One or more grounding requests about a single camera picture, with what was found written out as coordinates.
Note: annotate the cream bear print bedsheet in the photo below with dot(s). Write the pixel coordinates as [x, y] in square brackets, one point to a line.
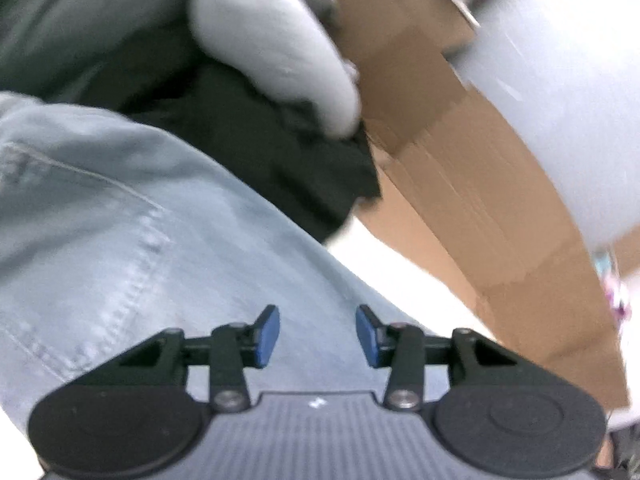
[410, 280]

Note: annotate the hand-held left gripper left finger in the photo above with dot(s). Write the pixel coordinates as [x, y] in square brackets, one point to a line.
[267, 337]

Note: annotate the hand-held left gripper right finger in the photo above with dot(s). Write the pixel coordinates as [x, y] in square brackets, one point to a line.
[367, 340]

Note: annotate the dark grey duvet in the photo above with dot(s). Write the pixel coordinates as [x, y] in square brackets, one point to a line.
[75, 25]

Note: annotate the grey plastic-wrapped mattress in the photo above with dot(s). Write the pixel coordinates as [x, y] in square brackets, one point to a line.
[565, 85]

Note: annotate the light blue jeans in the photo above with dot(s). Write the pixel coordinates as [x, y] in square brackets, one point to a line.
[150, 240]

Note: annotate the brown cardboard sheet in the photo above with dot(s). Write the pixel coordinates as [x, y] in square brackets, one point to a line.
[475, 185]

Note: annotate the grey neck pillow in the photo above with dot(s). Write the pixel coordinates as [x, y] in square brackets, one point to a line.
[270, 35]

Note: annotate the black clothes pile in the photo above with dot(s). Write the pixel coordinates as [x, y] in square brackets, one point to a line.
[260, 145]

